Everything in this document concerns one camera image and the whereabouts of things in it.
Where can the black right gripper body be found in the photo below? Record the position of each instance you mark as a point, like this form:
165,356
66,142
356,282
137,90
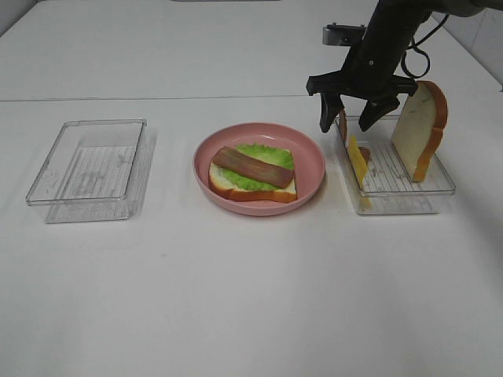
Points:
368,72

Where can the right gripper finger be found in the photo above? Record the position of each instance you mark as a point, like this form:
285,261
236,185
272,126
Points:
374,110
331,106

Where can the bacon strip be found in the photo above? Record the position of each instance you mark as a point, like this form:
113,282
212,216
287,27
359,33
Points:
342,126
253,168

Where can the green lettuce leaf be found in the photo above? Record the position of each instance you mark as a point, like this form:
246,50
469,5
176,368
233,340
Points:
275,156

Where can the bread slice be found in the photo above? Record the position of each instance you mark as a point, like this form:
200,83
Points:
223,188
419,130

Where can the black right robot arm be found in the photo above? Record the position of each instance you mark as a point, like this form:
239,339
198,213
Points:
399,20

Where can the yellow cheese slice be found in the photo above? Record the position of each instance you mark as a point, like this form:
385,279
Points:
360,168

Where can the pink round plate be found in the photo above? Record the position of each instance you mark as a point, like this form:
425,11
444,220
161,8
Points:
308,159

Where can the right clear plastic container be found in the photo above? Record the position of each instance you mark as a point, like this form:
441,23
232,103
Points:
387,183

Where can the clear plastic container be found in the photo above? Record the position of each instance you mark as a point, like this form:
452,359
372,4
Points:
96,170
387,183

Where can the left clear plastic container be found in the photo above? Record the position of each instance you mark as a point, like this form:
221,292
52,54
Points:
96,170

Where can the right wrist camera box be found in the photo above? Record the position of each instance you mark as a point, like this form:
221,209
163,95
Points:
342,35

